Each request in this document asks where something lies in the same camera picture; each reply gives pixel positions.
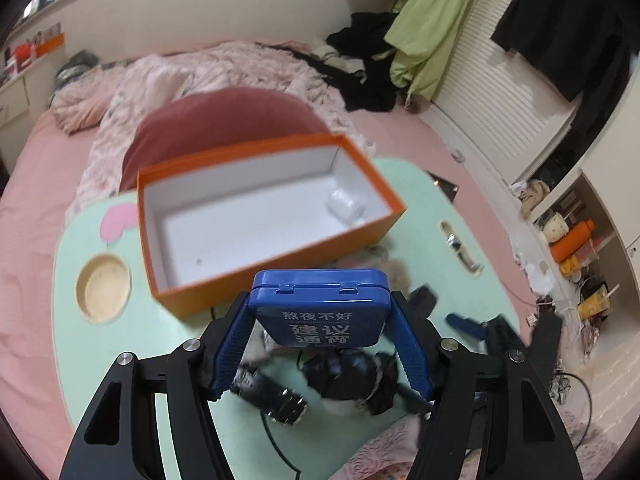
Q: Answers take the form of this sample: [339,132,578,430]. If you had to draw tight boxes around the red object on desk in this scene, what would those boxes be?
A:
[12,42,36,73]

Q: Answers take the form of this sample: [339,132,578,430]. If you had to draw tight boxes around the orange cardboard box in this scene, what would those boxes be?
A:
[137,133,407,318]

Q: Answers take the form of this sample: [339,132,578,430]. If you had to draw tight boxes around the blue metal tin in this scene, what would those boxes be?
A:
[248,269,392,348]

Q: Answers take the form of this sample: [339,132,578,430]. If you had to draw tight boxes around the bubble wrap bundle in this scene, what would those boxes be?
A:
[326,188,367,226]

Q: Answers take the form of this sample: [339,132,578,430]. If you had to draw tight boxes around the dark red pillow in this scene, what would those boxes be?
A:
[119,87,329,192]

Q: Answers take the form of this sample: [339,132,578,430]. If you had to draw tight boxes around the orange bottle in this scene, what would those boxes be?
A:
[550,219,596,263]

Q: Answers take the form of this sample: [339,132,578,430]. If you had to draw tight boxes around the black lace fabric bundle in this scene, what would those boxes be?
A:
[232,346,432,426]

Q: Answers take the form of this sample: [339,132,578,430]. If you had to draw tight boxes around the small orange storage box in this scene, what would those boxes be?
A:
[35,32,65,58]

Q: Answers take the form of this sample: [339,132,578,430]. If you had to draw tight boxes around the beige fluffy pompom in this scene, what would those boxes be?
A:
[335,245,410,292]

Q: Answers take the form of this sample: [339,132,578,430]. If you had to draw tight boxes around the green hanging cloth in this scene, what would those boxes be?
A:
[385,0,473,106]

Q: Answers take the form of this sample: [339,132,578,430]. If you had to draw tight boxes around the white drawer cabinet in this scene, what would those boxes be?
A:
[0,75,34,174]

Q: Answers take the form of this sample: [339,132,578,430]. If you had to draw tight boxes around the pink quilted blanket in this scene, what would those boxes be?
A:
[50,41,375,223]

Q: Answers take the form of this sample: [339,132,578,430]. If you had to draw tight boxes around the black clothes pile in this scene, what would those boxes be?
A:
[280,12,404,113]

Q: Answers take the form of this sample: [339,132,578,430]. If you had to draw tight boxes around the grey folded clothes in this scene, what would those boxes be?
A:
[54,50,100,89]

